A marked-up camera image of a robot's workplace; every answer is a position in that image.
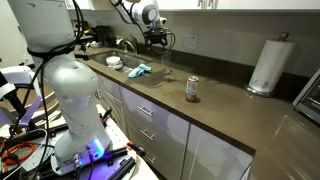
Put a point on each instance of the orange and black clamp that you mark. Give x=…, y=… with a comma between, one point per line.
x=135, y=148

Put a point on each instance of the stainless steel sink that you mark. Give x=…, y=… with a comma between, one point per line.
x=131, y=60

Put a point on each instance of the metal paper towel holder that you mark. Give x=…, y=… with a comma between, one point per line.
x=260, y=92

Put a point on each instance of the white ceramic bowl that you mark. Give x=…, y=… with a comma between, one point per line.
x=113, y=60

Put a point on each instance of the white wall outlet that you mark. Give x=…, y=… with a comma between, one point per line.
x=190, y=41

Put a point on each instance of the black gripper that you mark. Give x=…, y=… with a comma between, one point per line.
x=157, y=36

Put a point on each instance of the cabinet drawer front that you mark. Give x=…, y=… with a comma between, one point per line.
x=166, y=123
x=166, y=170
x=166, y=148

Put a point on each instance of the white curved frame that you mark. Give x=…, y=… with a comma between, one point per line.
x=20, y=73

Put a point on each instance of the clear drinking glass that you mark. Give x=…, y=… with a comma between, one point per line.
x=166, y=61

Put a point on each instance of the sink cabinet door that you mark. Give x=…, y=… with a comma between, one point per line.
x=111, y=100

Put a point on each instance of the light blue microfibre towel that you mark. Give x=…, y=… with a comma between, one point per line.
x=140, y=71

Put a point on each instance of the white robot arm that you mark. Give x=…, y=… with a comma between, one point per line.
x=76, y=86

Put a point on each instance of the white upper cabinet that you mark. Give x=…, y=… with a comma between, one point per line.
x=266, y=4

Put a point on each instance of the white paper towel roll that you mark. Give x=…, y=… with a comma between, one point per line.
x=271, y=65

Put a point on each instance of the white perforated mounting table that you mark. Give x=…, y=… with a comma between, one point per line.
x=116, y=133

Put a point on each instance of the silver toaster oven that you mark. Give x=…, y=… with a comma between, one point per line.
x=310, y=96

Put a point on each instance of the plain base cabinet door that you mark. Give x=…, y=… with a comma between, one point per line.
x=216, y=156

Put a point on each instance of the red soda can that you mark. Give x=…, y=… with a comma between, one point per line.
x=192, y=90

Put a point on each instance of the black coffee maker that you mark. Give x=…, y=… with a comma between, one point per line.
x=102, y=35

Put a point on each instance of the black aluminium rail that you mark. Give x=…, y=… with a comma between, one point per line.
x=121, y=168
x=115, y=155

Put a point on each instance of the chrome sink faucet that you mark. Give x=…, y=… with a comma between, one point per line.
x=126, y=42

